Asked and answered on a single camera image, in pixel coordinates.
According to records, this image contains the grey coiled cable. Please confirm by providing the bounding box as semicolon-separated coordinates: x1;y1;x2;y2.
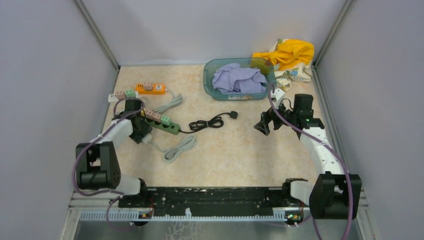
152;89;184;115

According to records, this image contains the yellow cloth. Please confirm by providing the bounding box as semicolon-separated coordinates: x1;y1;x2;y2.
252;38;315;71

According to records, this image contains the purple cloth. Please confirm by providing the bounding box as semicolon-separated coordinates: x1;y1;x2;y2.
212;63;267;94

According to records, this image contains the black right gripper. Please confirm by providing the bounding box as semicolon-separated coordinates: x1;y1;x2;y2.
253;97;298;136

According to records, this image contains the small white power strip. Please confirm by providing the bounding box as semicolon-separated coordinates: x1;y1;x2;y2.
107;91;139;103

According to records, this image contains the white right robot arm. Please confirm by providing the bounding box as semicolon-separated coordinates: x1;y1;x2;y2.
254;92;362;220

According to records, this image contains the pink charger on white strip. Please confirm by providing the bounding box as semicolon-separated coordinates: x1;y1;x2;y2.
115;91;127;100

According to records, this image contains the light green usb charger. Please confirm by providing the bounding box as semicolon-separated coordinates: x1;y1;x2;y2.
161;115;172;126

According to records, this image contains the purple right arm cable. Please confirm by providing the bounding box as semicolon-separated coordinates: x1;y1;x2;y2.
267;82;355;240

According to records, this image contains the teal plastic basin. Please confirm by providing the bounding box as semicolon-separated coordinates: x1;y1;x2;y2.
203;57;276;101

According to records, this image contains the green power strip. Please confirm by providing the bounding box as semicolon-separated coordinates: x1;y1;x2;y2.
143;110;181;135

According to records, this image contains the black cable with plug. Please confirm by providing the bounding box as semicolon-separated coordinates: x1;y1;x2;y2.
179;110;239;134

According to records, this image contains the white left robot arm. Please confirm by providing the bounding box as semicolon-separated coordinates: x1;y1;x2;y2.
72;97;153;207

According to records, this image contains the green charger on white strip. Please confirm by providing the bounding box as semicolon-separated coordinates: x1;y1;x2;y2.
124;89;137;98

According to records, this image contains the pink usb charger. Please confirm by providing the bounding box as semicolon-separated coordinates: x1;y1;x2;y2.
151;112;162;123
144;109;154;120

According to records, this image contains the grey power strip cable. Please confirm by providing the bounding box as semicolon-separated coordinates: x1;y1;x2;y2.
149;134;198;165

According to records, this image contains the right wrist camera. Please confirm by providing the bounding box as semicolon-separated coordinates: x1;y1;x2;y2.
269;88;286;109

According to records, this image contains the white patterned cloth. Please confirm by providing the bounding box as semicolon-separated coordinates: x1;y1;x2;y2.
274;62;313;92

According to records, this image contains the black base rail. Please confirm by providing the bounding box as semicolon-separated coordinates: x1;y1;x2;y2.
118;186;309;221

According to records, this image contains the orange power strip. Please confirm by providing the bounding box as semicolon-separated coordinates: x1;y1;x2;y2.
135;83;167;95

